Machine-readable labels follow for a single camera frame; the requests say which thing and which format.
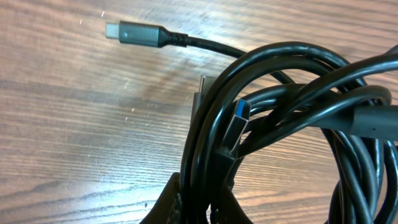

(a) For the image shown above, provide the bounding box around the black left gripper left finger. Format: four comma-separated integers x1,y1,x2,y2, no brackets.
140,172,182,224

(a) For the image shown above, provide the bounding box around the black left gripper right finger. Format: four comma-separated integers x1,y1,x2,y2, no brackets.
210,185,252,224

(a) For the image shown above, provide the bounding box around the black USB-C cable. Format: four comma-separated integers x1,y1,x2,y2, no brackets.
104,20,398,224

